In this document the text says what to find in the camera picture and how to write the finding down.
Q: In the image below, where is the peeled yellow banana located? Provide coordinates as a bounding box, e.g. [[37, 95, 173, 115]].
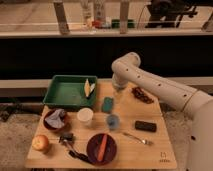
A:
[[84, 80, 95, 97]]

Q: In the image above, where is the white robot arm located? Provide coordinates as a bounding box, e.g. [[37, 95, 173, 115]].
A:
[[111, 52, 213, 171]]

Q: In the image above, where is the blue plastic cup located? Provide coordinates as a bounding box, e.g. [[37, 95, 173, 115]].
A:
[[106, 114, 120, 130]]

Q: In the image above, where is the white plastic cup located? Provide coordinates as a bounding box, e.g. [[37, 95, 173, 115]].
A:
[[77, 108, 94, 127]]

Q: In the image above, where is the dark red grapes bunch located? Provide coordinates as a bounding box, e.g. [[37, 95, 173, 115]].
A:
[[132, 87, 154, 104]]

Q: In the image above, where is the teal green sponge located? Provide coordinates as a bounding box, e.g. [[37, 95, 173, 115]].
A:
[[101, 97, 114, 113]]

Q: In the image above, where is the black rectangular box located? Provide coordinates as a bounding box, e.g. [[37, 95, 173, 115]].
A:
[[135, 121, 157, 132]]

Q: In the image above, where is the green plastic tray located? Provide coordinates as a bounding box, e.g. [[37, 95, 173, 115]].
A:
[[43, 75, 97, 109]]

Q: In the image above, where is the orange carrot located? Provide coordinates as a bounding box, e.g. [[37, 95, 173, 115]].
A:
[[97, 134, 108, 162]]

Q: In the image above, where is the dark red bowl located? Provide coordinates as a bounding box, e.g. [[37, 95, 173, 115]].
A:
[[43, 109, 69, 132]]

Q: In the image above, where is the dark purple plate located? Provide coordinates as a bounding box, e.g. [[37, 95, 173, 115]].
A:
[[86, 133, 117, 165]]

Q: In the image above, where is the green container on shelf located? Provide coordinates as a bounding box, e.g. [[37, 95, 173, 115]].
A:
[[111, 19, 135, 29]]

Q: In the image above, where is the crumpled grey white cloth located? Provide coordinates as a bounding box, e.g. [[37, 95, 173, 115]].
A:
[[45, 109, 66, 129]]

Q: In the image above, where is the small black toy car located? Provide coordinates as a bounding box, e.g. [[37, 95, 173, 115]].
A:
[[59, 133, 74, 143]]

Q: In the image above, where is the black machine in background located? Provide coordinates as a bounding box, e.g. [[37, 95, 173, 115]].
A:
[[143, 0, 199, 29]]

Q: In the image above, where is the red yellow apple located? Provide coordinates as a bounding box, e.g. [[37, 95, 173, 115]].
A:
[[32, 135, 49, 151]]

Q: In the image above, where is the black handled tool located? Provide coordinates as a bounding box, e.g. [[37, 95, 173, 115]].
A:
[[66, 142, 91, 164]]

